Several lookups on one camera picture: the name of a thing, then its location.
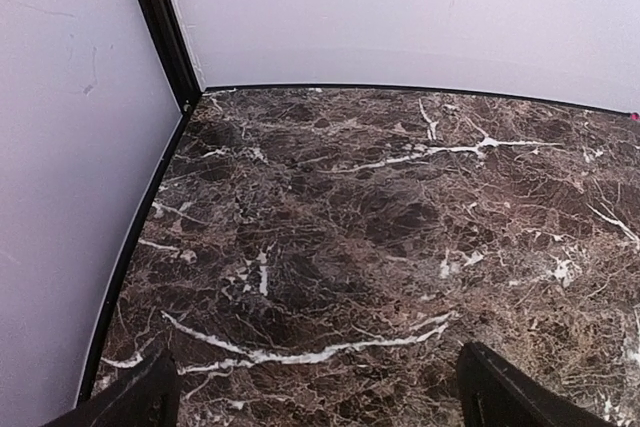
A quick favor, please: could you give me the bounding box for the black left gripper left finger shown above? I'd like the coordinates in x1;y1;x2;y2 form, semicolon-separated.
45;349;180;427

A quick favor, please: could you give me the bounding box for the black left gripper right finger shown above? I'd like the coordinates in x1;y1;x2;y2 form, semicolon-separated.
456;342;610;427

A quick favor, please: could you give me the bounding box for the left black corner post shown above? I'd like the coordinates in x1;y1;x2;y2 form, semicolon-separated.
138;0;202;116

